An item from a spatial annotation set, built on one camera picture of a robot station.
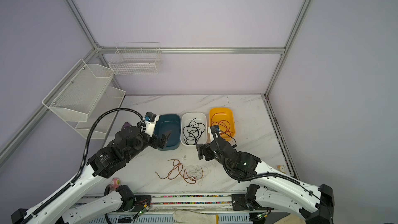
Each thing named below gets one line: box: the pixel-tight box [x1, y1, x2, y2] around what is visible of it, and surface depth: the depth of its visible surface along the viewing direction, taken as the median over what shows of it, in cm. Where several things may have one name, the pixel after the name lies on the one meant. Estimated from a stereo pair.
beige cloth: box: [273, 213, 305, 224], surface depth 70 cm
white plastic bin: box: [180, 112, 208, 147], surface depth 100 cm
